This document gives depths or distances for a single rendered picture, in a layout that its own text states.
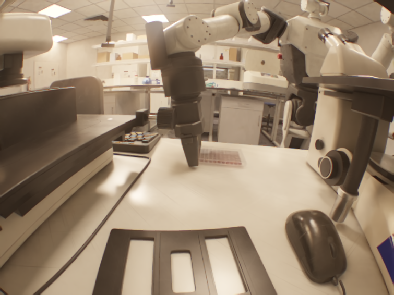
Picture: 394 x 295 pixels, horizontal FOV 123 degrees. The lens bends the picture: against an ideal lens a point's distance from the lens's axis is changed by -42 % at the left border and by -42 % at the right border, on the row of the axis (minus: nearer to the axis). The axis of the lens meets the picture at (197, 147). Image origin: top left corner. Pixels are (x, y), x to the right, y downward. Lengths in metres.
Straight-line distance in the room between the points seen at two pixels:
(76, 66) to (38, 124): 7.15
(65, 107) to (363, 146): 0.42
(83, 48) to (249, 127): 6.29
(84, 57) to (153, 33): 6.88
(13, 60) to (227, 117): 2.48
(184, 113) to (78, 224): 0.26
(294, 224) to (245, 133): 2.48
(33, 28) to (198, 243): 0.42
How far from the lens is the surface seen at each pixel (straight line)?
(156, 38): 0.36
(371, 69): 0.50
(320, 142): 0.42
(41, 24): 0.40
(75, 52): 7.55
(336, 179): 0.34
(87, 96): 0.97
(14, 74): 0.38
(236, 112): 2.59
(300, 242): 0.22
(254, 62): 3.09
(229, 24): 0.51
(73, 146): 0.19
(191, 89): 0.35
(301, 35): 0.79
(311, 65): 0.81
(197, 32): 0.36
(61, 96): 0.32
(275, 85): 2.66
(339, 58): 0.42
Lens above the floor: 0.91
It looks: 19 degrees down
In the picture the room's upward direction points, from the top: 3 degrees clockwise
